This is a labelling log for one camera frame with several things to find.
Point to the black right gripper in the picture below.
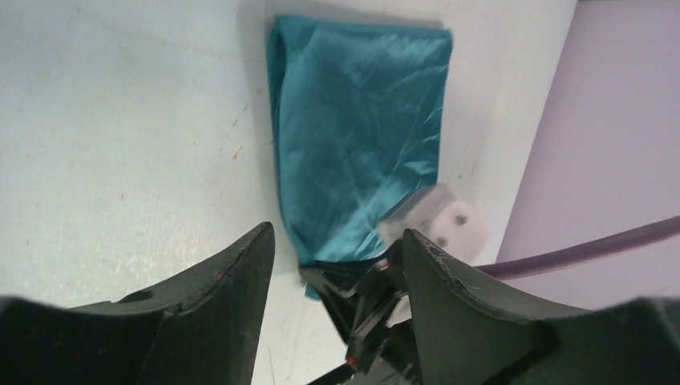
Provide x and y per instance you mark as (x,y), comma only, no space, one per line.
(360,297)

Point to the teal cloth napkin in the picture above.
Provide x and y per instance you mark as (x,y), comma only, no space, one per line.
(356,113)

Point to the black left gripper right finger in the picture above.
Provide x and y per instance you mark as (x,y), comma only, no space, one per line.
(473,329)

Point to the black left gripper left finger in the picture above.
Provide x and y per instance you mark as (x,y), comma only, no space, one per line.
(200,326)

